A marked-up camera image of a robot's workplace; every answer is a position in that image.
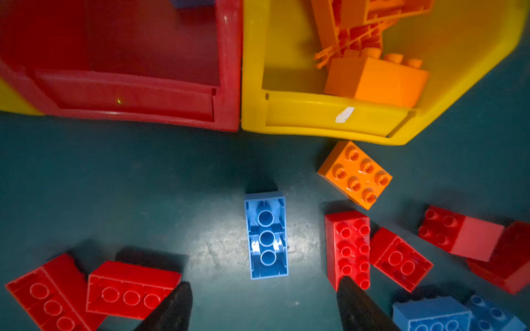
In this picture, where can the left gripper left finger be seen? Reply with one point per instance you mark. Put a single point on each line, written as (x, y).
(173, 313)

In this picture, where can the orange lego fence piece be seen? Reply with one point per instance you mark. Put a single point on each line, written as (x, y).
(335, 40)

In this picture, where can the yellow bin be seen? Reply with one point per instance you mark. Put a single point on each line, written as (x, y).
(12, 102)
(459, 42)

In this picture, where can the red lego brick centre square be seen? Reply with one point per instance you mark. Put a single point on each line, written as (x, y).
(394, 257)

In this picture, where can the red middle bin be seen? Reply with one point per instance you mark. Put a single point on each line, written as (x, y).
(167, 62)

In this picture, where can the red lego brick tall centre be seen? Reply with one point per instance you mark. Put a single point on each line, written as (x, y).
(347, 247)

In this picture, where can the blue lego brick tilted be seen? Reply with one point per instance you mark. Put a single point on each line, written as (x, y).
(487, 316)

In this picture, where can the left yellow bin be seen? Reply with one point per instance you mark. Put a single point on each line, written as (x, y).
(12, 102)

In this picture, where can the blue lego brick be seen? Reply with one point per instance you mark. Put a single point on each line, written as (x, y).
(266, 220)
(487, 316)
(440, 313)

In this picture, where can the orange lego brick square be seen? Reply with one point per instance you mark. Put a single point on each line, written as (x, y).
(351, 171)

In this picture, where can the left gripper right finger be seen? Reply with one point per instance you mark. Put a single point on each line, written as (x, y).
(358, 311)

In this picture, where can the red lego brick smooth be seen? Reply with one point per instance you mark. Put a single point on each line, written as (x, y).
(459, 234)

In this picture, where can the right yellow bin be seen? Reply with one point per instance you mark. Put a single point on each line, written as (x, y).
(459, 42)

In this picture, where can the orange curved lego piece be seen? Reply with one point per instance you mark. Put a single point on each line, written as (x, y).
(354, 13)

